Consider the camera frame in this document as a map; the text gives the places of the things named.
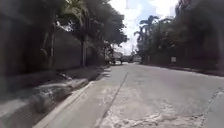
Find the grey concrete road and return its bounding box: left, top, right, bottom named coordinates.
left=43, top=62, right=224, bottom=128

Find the row of trees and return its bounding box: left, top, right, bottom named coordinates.
left=19, top=0, right=129, bottom=69
left=133, top=0, right=224, bottom=69

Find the long grey wall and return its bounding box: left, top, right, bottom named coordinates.
left=0, top=13, right=107, bottom=88

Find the grey raised pavement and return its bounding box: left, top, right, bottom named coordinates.
left=0, top=64, right=111, bottom=128

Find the pale concrete kerb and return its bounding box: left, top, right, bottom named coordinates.
left=32, top=80, right=95, bottom=128

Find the vehicle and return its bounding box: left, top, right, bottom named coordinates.
left=110, top=57, right=123, bottom=66

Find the dark wall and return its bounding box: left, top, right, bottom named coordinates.
left=141, top=49, right=224, bottom=72

